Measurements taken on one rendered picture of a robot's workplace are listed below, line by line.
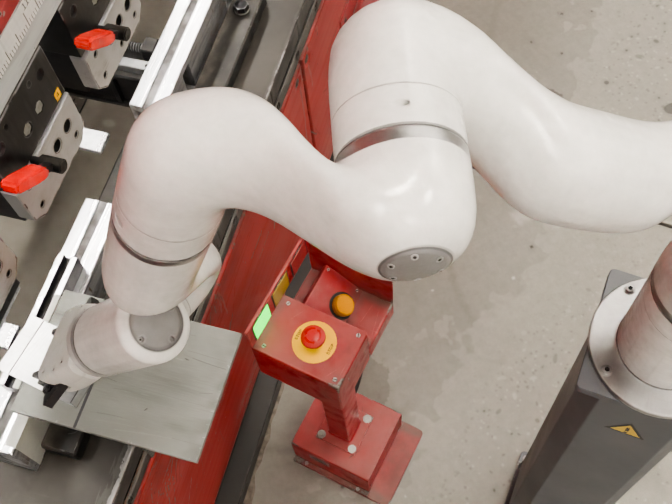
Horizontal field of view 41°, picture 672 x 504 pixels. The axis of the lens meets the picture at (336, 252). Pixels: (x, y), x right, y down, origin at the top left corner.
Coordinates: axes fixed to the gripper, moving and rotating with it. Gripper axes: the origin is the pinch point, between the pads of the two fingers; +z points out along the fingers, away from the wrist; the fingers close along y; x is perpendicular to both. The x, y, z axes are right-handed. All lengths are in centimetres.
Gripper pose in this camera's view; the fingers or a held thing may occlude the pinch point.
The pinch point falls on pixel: (56, 356)
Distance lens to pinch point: 124.0
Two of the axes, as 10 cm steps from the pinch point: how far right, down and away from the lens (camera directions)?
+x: 7.7, 4.6, 4.4
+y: -2.7, 8.7, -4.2
